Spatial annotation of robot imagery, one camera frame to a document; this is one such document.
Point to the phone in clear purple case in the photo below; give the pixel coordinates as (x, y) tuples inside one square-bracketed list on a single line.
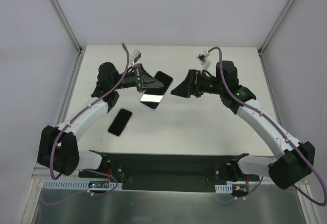
[(120, 122)]

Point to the right aluminium frame post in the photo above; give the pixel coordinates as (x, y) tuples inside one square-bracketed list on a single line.
[(277, 24)]

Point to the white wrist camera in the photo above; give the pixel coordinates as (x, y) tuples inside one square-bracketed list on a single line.
[(204, 60), (134, 56)]

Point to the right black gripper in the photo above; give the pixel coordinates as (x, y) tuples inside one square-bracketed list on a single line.
[(193, 83)]

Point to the phone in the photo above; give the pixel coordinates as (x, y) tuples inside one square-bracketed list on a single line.
[(151, 101), (120, 122)]

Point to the white slotted cable duct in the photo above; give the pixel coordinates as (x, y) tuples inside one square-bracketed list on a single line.
[(81, 185), (224, 189)]

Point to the left aluminium frame post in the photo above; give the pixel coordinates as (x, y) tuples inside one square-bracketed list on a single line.
[(66, 26)]

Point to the aluminium extrusion rail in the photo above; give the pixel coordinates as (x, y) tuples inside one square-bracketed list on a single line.
[(44, 172)]

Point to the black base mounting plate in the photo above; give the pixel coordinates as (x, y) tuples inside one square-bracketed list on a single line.
[(155, 172)]

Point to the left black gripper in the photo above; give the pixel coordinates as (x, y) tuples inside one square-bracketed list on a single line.
[(139, 77)]

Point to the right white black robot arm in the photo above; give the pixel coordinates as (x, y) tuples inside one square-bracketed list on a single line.
[(291, 161)]

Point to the left white slotted cable duct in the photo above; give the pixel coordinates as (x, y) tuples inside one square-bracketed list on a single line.
[(81, 185)]

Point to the aluminium frame post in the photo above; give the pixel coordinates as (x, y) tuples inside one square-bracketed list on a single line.
[(66, 26), (277, 24)]

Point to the lilac silicone phone case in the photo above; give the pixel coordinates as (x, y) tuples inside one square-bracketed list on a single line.
[(166, 80)]

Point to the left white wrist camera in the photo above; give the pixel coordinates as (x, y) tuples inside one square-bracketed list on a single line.
[(134, 56)]

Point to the right white slotted cable duct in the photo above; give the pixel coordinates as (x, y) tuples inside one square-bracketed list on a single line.
[(224, 189)]

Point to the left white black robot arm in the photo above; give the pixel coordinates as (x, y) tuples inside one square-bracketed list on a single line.
[(58, 148)]

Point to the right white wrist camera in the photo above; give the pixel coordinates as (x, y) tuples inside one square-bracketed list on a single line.
[(204, 60)]

